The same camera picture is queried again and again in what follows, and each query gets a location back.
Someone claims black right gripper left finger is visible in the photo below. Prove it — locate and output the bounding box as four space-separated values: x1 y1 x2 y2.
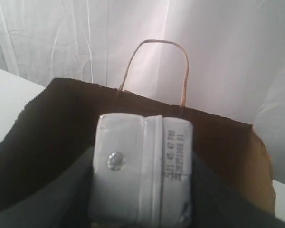
0 147 94 228

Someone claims white blue salt packet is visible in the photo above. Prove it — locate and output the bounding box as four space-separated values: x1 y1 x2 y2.
89 113 193 228

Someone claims brown paper bag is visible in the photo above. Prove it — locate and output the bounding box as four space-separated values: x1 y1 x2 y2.
0 39 276 228

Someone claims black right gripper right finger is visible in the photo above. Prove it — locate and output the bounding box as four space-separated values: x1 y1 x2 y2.
190 154 285 228

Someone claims white backdrop curtain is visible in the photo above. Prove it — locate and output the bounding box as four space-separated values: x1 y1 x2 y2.
0 0 285 183

